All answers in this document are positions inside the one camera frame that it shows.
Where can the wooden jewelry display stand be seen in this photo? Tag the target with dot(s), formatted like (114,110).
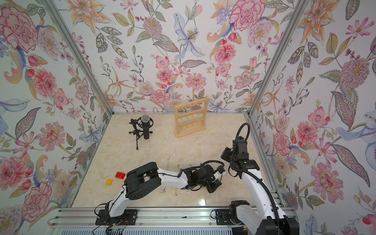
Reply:
(187,123)

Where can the red toy brick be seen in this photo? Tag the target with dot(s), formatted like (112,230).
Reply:
(120,175)

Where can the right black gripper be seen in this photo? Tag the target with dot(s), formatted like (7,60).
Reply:
(227,151)

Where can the yellow toy brick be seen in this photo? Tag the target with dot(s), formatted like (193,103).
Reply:
(108,182)

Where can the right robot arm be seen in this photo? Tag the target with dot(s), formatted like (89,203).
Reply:
(268,218)

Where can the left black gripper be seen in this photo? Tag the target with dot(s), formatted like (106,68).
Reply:
(216,184)

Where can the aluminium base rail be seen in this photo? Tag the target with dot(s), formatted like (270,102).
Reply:
(140,217)

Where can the black microphone with mesh head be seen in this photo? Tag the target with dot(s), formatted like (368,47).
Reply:
(146,124)

